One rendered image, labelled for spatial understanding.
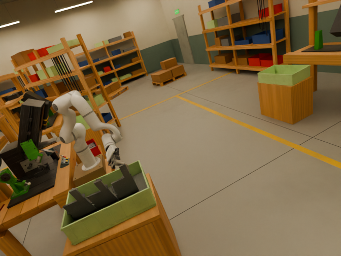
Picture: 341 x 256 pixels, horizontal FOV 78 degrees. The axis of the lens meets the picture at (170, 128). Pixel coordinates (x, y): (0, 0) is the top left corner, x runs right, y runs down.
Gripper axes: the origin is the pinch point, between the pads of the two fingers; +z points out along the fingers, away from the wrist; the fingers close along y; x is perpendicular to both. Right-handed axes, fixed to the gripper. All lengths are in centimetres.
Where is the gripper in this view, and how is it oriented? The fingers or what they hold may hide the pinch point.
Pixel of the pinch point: (115, 162)
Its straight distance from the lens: 151.8
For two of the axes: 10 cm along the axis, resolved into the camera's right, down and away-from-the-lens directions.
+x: 7.6, 2.5, 6.0
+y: 5.0, -8.2, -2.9
